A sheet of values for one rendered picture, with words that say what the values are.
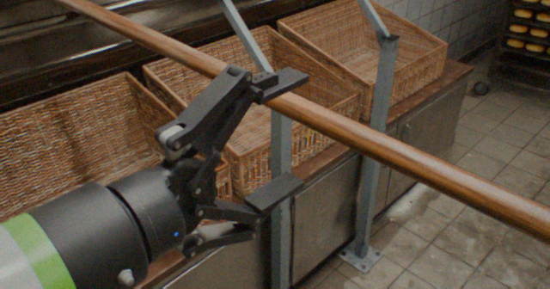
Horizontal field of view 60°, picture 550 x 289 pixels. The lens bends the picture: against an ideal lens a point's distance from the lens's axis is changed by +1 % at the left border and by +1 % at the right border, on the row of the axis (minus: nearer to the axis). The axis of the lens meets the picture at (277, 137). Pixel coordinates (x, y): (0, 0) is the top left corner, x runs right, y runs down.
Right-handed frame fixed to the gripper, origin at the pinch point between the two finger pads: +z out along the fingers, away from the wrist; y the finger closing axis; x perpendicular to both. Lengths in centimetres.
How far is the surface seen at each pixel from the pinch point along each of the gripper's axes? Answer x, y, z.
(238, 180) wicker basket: -52, 55, 36
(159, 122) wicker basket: -82, 46, 31
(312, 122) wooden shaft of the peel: -0.7, 0.8, 4.6
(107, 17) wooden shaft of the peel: -48.2, -0.4, 5.0
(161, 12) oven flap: -99, 20, 47
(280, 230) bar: -40, 70, 41
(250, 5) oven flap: -95, 25, 82
